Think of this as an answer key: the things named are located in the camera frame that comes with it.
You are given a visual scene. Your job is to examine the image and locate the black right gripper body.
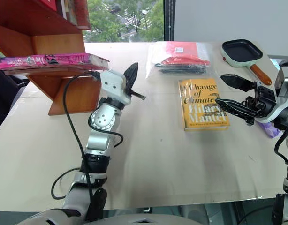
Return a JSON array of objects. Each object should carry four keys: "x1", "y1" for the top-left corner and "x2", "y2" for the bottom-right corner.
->
[{"x1": 242, "y1": 81, "x2": 277, "y2": 118}]

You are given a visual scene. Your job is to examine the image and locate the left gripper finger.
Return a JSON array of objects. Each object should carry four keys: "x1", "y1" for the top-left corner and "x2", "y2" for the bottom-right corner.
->
[
  {"x1": 123, "y1": 67, "x2": 131, "y2": 94},
  {"x1": 128, "y1": 62, "x2": 138, "y2": 95}
]

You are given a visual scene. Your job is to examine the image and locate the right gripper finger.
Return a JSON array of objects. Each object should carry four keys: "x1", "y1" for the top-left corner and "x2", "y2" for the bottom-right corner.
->
[
  {"x1": 220, "y1": 74, "x2": 256, "y2": 92},
  {"x1": 215, "y1": 98, "x2": 257, "y2": 127}
]

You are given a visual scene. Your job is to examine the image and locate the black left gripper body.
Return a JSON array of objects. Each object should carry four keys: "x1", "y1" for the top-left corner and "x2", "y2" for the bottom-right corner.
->
[{"x1": 122, "y1": 90, "x2": 147, "y2": 102}]

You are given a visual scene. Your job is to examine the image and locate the yellow paperback book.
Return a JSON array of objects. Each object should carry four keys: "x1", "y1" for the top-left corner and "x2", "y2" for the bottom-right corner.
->
[{"x1": 177, "y1": 78, "x2": 230, "y2": 132}]

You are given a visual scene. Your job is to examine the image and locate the pink paperback book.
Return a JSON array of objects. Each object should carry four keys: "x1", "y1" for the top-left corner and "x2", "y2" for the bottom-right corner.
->
[{"x1": 0, "y1": 53, "x2": 110, "y2": 71}]

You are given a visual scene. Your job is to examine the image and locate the wooden bookshelf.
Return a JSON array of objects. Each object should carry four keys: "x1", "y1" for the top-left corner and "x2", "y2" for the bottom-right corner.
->
[{"x1": 0, "y1": 0, "x2": 105, "y2": 116}]

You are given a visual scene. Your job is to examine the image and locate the red upright book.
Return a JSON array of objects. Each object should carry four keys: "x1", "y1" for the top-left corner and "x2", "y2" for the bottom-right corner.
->
[{"x1": 39, "y1": 0, "x2": 67, "y2": 19}]

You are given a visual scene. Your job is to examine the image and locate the clear plastic zip bag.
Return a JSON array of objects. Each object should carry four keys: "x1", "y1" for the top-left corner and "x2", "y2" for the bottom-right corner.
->
[{"x1": 145, "y1": 41, "x2": 217, "y2": 81}]

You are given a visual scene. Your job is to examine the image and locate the mint green frying pan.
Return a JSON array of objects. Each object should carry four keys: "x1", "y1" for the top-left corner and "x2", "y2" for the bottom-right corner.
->
[{"x1": 220, "y1": 39, "x2": 273, "y2": 86}]

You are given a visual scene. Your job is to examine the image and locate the purple wrapped object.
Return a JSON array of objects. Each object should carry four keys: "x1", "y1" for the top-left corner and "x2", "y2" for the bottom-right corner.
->
[{"x1": 255, "y1": 119, "x2": 283, "y2": 139}]

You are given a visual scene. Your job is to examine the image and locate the red and black bundle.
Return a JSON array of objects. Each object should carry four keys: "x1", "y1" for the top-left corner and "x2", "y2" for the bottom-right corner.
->
[{"x1": 154, "y1": 56, "x2": 211, "y2": 76}]

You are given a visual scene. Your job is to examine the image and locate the green trees outside window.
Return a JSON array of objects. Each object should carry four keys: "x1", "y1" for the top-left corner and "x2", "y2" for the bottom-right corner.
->
[{"x1": 83, "y1": 0, "x2": 165, "y2": 43}]

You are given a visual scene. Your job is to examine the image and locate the red flat package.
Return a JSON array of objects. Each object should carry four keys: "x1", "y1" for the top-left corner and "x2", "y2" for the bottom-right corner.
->
[{"x1": 164, "y1": 42, "x2": 199, "y2": 58}]

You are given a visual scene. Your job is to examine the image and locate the grey robot torso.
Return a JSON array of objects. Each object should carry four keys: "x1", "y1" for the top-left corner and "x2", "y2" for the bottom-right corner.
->
[{"x1": 16, "y1": 207, "x2": 207, "y2": 225}]

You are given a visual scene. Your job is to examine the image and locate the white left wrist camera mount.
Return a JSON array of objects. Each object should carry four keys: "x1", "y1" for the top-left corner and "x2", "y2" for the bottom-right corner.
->
[{"x1": 99, "y1": 69, "x2": 131, "y2": 104}]

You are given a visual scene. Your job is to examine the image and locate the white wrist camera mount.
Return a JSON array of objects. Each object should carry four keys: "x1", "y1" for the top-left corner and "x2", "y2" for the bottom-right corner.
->
[
  {"x1": 99, "y1": 69, "x2": 131, "y2": 104},
  {"x1": 256, "y1": 67, "x2": 288, "y2": 124}
]

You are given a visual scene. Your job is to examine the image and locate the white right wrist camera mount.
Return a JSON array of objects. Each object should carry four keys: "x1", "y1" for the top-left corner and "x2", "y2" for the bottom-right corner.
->
[{"x1": 256, "y1": 67, "x2": 288, "y2": 124}]

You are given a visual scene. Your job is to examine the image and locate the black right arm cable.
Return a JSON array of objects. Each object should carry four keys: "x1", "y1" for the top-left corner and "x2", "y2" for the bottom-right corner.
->
[{"x1": 273, "y1": 126, "x2": 288, "y2": 165}]

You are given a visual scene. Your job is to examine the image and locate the white wall panel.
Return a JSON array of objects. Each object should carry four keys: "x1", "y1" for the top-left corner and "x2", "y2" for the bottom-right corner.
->
[{"x1": 174, "y1": 0, "x2": 288, "y2": 60}]

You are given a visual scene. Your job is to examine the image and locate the dark window frame post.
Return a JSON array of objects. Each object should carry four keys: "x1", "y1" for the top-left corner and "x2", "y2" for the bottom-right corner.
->
[{"x1": 163, "y1": 0, "x2": 175, "y2": 43}]

